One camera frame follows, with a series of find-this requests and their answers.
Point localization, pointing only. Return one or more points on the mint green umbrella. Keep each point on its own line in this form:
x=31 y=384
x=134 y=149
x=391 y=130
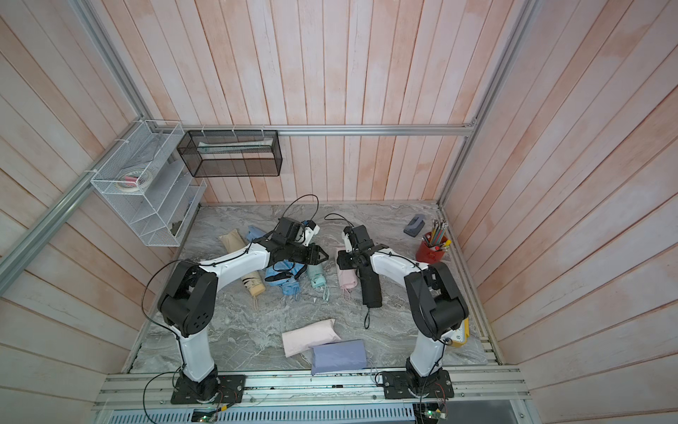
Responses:
x=318 y=280

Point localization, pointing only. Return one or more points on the grey stapler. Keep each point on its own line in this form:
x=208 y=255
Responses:
x=415 y=226

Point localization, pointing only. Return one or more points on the large pink umbrella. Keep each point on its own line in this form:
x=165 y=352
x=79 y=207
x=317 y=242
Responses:
x=316 y=334

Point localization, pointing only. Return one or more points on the beige umbrella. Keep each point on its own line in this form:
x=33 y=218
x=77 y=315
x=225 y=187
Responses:
x=254 y=284

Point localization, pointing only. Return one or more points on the yellow alarm clock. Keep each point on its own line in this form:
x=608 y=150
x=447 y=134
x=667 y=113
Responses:
x=461 y=335

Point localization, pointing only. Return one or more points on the small pink umbrella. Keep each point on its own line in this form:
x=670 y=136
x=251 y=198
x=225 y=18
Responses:
x=347 y=280

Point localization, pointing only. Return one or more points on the black umbrella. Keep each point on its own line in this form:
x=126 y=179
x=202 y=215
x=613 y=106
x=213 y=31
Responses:
x=371 y=291

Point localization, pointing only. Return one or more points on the white wire shelf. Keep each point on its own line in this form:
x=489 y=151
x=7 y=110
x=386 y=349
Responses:
x=149 y=186

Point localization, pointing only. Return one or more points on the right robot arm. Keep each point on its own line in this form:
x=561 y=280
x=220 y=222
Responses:
x=437 y=306

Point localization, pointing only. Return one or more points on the red pencil cup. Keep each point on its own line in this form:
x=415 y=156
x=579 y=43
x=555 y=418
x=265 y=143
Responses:
x=435 y=244

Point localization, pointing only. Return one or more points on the beige umbrella sleeve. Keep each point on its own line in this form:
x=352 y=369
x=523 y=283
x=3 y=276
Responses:
x=232 y=241

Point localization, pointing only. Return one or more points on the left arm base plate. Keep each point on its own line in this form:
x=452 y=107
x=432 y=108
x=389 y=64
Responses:
x=214 y=389

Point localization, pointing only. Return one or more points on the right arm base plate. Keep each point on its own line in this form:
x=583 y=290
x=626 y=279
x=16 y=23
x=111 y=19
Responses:
x=408 y=385

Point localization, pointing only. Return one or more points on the black mesh basket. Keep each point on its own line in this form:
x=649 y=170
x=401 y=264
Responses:
x=231 y=153

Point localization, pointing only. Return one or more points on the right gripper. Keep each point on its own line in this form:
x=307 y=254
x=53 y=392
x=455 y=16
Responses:
x=342 y=260

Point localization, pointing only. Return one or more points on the blue umbrella sleeve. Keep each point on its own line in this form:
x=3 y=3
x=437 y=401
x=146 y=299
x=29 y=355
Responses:
x=254 y=233

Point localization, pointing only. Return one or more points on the lavender umbrella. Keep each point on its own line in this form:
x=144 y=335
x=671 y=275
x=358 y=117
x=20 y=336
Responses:
x=339 y=356

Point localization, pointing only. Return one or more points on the tape roll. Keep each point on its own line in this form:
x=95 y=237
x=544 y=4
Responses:
x=135 y=180

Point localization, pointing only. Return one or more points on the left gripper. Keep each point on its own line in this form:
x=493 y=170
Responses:
x=313 y=254

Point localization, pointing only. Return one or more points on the blue umbrella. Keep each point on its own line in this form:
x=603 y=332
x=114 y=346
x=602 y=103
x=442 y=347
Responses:
x=286 y=275

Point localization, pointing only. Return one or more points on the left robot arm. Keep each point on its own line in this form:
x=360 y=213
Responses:
x=187 y=304

